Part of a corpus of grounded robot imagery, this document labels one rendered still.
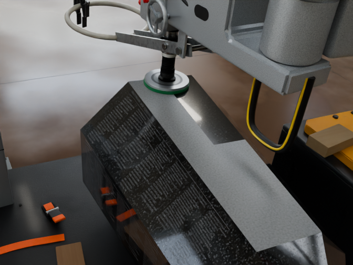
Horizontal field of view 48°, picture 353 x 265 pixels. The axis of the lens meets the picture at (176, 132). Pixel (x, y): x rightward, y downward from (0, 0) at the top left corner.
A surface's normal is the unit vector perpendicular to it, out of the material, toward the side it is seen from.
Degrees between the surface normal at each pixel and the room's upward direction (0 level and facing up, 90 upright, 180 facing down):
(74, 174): 0
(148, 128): 45
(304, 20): 90
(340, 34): 90
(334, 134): 0
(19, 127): 0
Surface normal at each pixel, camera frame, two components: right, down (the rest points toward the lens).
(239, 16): 0.55, 0.51
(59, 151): 0.10, -0.82
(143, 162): -0.57, -0.46
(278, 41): -0.68, 0.36
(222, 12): -0.83, 0.24
